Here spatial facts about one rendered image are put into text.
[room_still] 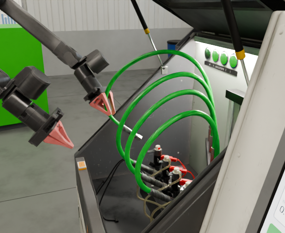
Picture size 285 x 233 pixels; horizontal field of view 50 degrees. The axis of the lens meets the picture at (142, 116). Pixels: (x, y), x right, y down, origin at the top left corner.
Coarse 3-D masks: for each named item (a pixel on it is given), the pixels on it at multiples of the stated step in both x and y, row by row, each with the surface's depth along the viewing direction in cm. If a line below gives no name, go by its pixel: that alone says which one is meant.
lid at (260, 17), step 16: (160, 0) 117; (176, 0) 110; (192, 0) 99; (208, 0) 90; (240, 0) 76; (256, 0) 66; (272, 0) 65; (176, 16) 129; (192, 16) 112; (208, 16) 100; (224, 16) 90; (240, 16) 82; (256, 16) 75; (208, 32) 123; (224, 32) 110; (240, 32) 98; (256, 32) 89
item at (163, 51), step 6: (144, 54) 101; (150, 54) 100; (156, 54) 100; (174, 54) 100; (180, 54) 100; (186, 54) 100; (132, 60) 102; (138, 60) 102; (192, 60) 100; (126, 66) 102; (198, 66) 101; (120, 72) 103; (204, 72) 101; (114, 78) 104; (204, 78) 102; (108, 84) 105; (210, 84) 103; (108, 90) 106; (210, 114) 106; (114, 120) 110; (210, 126) 107
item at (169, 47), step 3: (168, 42) 698; (171, 42) 691; (174, 42) 686; (177, 42) 686; (168, 45) 702; (171, 45) 694; (174, 45) 688; (168, 48) 705; (171, 48) 696; (174, 48) 690; (168, 54) 711; (171, 54) 702
